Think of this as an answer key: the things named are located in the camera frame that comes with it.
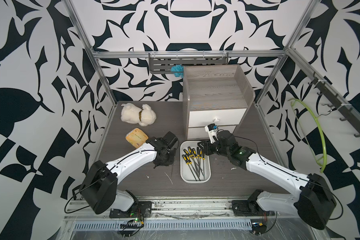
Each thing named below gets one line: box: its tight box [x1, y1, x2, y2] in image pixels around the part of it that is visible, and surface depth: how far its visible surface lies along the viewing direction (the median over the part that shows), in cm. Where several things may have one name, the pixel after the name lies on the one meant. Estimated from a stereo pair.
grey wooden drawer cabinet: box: [182, 64, 256, 140], surface depth 83 cm
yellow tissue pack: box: [125, 128, 149, 149], surface depth 98 cm
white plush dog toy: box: [120, 103, 157, 127], surface depth 104 cm
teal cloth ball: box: [171, 64, 184, 78], surface depth 93 cm
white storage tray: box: [180, 140, 212, 184], surface depth 89 cm
